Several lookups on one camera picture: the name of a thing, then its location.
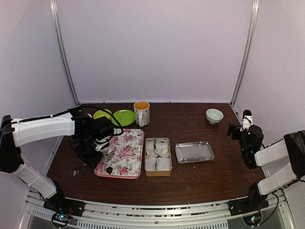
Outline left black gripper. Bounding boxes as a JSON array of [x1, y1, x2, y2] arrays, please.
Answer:
[[74, 135, 103, 169]]

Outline metal tongs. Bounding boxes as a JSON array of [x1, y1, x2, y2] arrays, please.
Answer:
[[71, 149, 116, 176]]

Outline tan tin lid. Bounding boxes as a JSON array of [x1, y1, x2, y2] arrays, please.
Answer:
[[174, 141, 215, 164]]

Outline white swirl chocolate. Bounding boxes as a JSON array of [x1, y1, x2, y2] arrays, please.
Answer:
[[146, 148, 154, 156]]

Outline white heart chocolate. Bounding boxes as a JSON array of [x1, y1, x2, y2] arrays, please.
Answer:
[[162, 148, 168, 154]]

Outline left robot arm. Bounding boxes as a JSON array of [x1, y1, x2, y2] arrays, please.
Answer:
[[0, 108, 113, 212]]

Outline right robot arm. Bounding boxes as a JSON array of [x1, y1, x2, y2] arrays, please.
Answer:
[[227, 122, 305, 211]]

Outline dark chocolate piece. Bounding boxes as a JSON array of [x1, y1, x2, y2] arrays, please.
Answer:
[[106, 167, 113, 174]]

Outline tan chocolate tin box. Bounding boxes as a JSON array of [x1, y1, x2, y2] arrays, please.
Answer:
[[144, 138, 172, 177]]

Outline pale celadon small bowl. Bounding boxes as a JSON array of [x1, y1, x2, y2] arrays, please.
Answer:
[[205, 108, 224, 125]]

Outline floral rectangular tray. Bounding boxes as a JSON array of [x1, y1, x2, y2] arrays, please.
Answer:
[[94, 128, 144, 179]]

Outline green plastic bowl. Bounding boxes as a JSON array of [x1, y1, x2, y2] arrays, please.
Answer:
[[93, 109, 112, 120]]

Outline green plastic plate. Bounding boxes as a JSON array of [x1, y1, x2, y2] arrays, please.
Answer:
[[113, 109, 135, 126]]

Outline floral mug orange inside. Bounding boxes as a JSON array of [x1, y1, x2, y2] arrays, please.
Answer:
[[133, 101, 150, 127]]

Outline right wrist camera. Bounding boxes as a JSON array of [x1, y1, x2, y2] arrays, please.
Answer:
[[241, 109, 253, 132]]

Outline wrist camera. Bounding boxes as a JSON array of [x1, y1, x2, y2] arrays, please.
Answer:
[[241, 109, 253, 132], [92, 117, 114, 143]]

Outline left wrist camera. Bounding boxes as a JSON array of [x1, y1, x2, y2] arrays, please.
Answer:
[[92, 117, 114, 143]]

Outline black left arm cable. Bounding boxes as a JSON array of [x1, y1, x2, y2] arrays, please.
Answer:
[[0, 105, 124, 136]]

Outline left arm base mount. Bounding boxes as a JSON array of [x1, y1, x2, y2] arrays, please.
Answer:
[[40, 193, 85, 229]]

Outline right aluminium corner post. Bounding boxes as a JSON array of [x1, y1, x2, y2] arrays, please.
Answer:
[[230, 0, 259, 107]]

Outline aluminium corner post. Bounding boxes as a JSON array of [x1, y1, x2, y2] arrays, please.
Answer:
[[230, 0, 259, 107], [50, 0, 80, 105]]

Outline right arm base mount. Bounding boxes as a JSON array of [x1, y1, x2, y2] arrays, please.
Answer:
[[227, 183, 269, 227]]

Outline aluminium front rail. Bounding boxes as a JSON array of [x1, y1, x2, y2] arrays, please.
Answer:
[[20, 188, 296, 229]]

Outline left aluminium corner post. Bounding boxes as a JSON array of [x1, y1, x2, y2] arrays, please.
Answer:
[[50, 0, 80, 105]]

